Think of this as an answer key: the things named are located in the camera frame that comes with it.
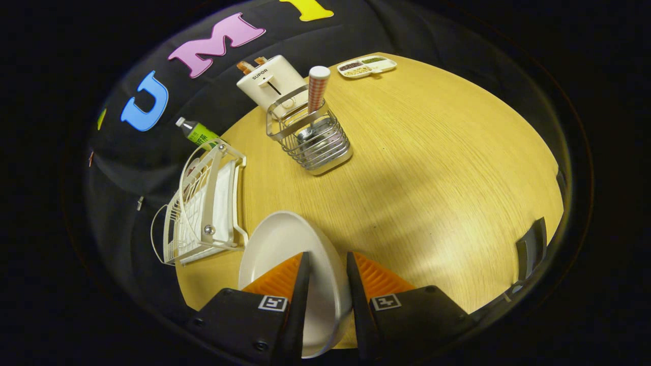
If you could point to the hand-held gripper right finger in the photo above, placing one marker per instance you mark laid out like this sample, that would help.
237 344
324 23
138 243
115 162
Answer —
358 305

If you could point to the green label water bottle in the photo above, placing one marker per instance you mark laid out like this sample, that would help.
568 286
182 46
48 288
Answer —
201 133

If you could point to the white round plate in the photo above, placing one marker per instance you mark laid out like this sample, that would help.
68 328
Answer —
285 239

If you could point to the toast slice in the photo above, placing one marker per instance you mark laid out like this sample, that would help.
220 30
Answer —
245 67
260 60

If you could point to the divided white snack dish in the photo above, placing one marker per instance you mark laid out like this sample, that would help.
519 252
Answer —
367 66

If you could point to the black backdrop cloth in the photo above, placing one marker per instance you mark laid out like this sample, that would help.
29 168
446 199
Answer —
117 168

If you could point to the white toaster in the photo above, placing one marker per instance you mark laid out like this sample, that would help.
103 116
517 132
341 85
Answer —
274 76

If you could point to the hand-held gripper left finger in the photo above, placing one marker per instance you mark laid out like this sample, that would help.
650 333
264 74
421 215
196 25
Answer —
301 305

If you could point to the silver clip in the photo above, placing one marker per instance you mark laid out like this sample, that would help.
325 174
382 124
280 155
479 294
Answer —
139 203

